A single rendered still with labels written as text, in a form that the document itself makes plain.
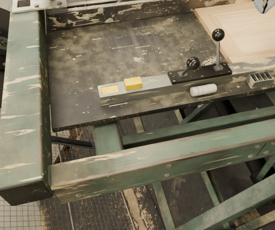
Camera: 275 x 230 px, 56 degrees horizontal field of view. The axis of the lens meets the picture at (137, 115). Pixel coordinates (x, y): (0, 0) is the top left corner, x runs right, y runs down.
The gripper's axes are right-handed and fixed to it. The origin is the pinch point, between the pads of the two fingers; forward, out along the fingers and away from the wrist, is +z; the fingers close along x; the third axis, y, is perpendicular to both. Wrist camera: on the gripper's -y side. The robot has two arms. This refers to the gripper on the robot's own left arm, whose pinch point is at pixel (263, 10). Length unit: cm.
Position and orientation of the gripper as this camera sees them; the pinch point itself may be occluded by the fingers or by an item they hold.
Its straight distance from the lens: 83.0
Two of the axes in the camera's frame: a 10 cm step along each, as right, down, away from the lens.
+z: 2.4, 5.6, 8.0
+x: -9.5, -0.2, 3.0
